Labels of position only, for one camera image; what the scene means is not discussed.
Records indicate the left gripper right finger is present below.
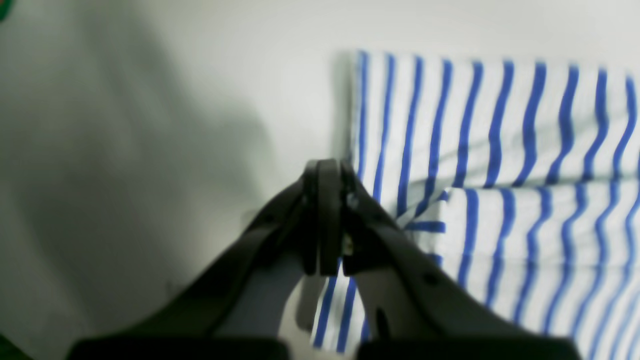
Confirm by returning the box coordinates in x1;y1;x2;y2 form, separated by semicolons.
317;159;575;351

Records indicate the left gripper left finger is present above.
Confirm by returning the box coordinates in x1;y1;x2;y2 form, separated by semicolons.
73;161;319;351

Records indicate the blue white striped T-shirt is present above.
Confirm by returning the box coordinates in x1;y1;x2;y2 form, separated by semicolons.
310;49;640;360

